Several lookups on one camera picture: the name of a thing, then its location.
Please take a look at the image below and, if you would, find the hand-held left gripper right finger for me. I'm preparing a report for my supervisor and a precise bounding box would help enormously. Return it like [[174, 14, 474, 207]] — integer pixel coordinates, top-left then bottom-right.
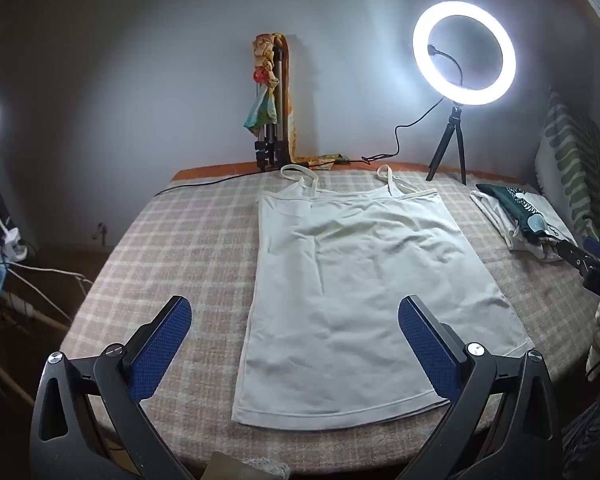
[[395, 295, 563, 480]]

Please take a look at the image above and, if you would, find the checked beige blanket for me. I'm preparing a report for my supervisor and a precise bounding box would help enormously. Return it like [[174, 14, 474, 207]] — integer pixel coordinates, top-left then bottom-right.
[[60, 170, 600, 480]]

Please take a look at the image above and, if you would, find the green leaf pattern pillow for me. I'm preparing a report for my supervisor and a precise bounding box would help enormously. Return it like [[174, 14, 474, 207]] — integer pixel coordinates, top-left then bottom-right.
[[535, 91, 600, 241]]

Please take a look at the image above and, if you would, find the black ring light cable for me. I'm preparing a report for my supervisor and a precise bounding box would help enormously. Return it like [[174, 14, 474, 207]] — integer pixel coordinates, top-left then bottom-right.
[[362, 92, 453, 166]]

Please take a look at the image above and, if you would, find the white cable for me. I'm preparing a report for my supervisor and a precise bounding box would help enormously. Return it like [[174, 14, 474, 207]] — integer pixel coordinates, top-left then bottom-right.
[[7, 260, 95, 321]]

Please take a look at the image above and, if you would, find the thin black cable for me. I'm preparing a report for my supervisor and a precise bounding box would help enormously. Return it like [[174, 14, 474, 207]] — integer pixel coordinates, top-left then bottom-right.
[[152, 170, 281, 196]]

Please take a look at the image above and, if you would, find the white folded garment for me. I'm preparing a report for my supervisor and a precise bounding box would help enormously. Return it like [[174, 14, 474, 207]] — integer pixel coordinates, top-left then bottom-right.
[[470, 190, 578, 263]]

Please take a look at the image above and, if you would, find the white camisole top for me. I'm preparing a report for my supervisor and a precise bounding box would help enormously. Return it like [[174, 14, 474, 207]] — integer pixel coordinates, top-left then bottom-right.
[[230, 162, 536, 431]]

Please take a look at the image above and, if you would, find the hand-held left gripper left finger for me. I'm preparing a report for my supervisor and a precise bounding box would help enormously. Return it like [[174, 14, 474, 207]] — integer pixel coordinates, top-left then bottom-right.
[[29, 296, 203, 480]]

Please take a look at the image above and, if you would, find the dark green printed garment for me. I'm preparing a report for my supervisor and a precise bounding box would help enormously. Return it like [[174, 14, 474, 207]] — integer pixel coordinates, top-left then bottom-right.
[[475, 184, 556, 246]]

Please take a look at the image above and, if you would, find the black ring light tripod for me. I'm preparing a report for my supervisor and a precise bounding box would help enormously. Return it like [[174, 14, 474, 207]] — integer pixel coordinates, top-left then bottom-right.
[[426, 106, 468, 185]]

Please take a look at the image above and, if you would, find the folded metal tripod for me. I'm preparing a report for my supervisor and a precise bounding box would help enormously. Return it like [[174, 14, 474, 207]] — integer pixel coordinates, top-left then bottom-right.
[[254, 45, 287, 171]]

